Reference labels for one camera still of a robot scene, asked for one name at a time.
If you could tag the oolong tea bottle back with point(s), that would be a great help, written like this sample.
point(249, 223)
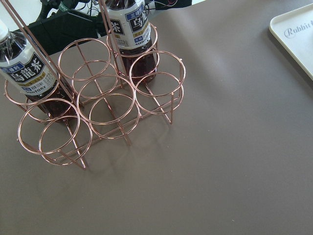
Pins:
point(133, 35)

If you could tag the oolong tea bottle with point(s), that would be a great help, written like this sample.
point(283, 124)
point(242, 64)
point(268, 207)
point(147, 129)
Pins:
point(133, 35)
point(21, 65)

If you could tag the oolong tea bottle middle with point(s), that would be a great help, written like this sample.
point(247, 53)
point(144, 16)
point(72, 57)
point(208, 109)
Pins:
point(21, 65)

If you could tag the cream serving tray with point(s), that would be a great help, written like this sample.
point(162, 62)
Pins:
point(294, 31)

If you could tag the copper wire bottle rack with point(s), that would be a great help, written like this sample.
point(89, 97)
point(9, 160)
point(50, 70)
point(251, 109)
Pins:
point(107, 104)

